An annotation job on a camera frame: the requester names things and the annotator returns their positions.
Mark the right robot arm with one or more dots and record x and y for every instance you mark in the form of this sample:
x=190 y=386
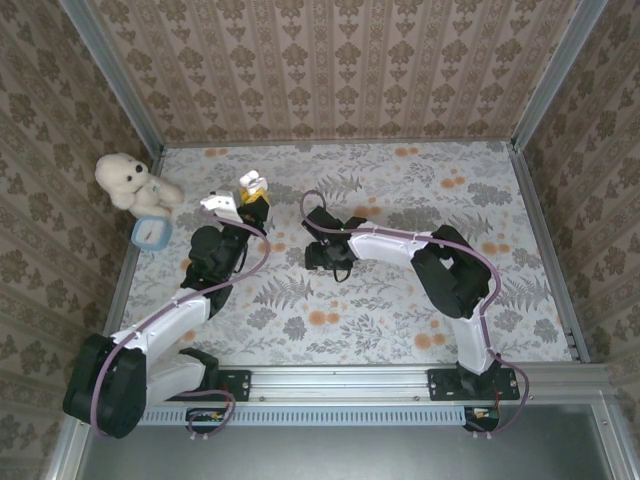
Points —
x=385 y=245

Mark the blue square clock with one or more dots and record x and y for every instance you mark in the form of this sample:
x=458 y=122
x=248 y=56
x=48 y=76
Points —
x=150 y=234

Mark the white teddy bear plush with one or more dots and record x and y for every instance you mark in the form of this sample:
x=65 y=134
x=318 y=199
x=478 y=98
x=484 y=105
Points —
x=122 y=175

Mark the grey metal panel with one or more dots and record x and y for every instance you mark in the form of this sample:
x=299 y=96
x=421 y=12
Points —
x=340 y=450

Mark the aluminium mounting rail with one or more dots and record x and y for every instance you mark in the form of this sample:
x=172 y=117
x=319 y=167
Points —
x=340 y=382

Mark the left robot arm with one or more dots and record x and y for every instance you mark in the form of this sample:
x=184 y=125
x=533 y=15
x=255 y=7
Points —
x=165 y=320

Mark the aluminium frame corner post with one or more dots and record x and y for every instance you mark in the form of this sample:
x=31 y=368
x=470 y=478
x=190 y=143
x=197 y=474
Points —
x=112 y=75
x=560 y=75

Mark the aluminium table back rail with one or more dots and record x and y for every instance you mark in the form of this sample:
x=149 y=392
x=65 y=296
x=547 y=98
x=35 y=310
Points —
x=340 y=143

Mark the aluminium table side rail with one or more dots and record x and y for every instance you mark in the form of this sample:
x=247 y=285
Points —
x=534 y=200
x=129 y=260

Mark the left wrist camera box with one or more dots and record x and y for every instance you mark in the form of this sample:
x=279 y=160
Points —
x=220 y=202

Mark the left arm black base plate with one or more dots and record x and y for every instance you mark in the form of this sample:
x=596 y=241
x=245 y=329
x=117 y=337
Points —
x=235 y=385

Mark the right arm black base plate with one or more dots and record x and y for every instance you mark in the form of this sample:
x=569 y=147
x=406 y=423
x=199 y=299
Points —
x=442 y=385

